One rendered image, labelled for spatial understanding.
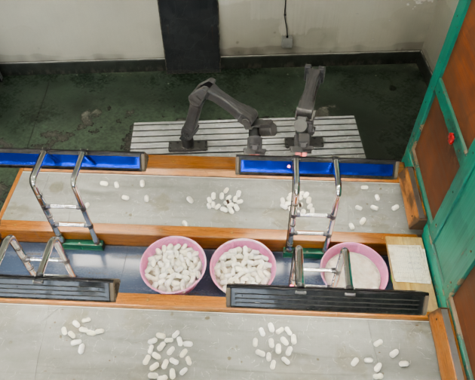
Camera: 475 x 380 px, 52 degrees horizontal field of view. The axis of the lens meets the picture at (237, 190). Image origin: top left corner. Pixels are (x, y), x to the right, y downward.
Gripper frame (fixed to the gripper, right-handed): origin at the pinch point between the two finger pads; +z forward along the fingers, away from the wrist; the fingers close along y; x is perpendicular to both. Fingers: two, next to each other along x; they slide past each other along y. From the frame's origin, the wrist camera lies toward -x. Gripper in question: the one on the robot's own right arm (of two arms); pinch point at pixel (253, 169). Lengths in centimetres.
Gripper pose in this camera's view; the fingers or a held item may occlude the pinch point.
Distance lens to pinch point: 222.8
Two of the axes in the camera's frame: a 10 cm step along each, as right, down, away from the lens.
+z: -0.2, 10.0, 0.1
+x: 0.2, -0.1, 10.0
